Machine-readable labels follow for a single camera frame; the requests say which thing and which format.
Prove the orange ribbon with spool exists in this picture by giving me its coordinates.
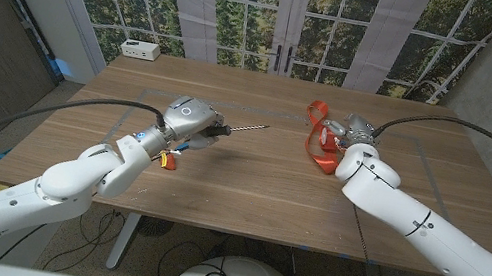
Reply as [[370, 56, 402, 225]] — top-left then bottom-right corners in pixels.
[[296, 98, 352, 178]]

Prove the blue grey handled screwdriver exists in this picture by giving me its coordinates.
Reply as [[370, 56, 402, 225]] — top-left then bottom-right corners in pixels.
[[205, 114, 271, 147]]

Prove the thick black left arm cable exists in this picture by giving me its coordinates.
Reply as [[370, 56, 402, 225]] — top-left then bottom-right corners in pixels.
[[0, 77, 171, 199]]

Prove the small orange red piece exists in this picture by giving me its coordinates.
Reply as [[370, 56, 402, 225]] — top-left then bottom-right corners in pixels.
[[157, 151, 179, 172]]

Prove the white table leg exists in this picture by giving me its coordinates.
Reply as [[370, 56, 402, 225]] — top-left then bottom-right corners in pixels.
[[104, 208, 143, 274]]

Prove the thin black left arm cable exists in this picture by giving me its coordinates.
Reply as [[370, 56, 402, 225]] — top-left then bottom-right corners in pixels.
[[0, 216, 47, 270]]

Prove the black round floor disc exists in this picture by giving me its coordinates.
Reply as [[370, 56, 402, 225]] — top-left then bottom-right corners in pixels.
[[136, 214, 176, 242]]

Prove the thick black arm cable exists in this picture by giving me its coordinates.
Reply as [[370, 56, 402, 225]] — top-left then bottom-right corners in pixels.
[[0, 77, 171, 199], [364, 103, 492, 196]]

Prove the white power strip box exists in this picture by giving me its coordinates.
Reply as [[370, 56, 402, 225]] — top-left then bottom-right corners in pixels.
[[118, 37, 163, 64]]

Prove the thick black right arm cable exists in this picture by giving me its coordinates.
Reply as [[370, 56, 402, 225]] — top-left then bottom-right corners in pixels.
[[364, 103, 492, 196]]

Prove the black floor cable bundle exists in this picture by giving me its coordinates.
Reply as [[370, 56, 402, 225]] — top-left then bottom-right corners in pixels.
[[42, 198, 133, 276]]

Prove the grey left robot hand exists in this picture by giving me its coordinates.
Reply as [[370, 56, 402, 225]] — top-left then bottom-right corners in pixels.
[[157, 91, 237, 156]]

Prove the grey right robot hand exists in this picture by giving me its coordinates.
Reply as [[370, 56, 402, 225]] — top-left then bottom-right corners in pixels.
[[319, 109, 381, 155]]

